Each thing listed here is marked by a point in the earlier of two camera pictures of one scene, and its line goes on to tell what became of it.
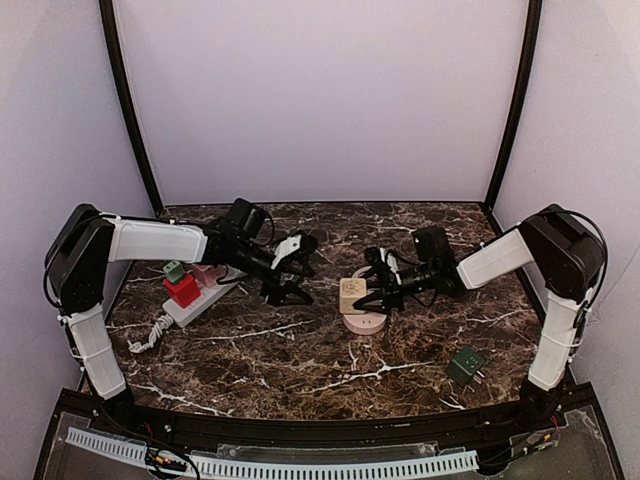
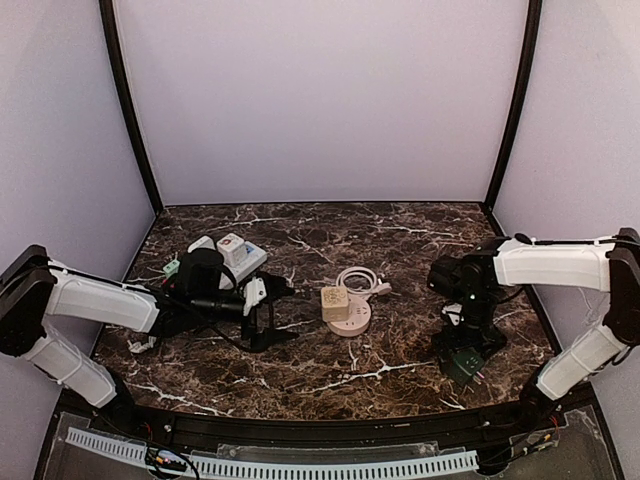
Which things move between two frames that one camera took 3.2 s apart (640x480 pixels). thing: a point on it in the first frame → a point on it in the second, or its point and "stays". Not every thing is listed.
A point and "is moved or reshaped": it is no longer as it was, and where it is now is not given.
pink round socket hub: x=364 y=323 is moved or reshaped
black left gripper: x=275 y=275 → x=257 y=310
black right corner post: x=534 y=17 stays
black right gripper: x=388 y=286 → x=470 y=340
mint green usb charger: x=174 y=271 stays
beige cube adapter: x=350 y=291 → x=335 y=304
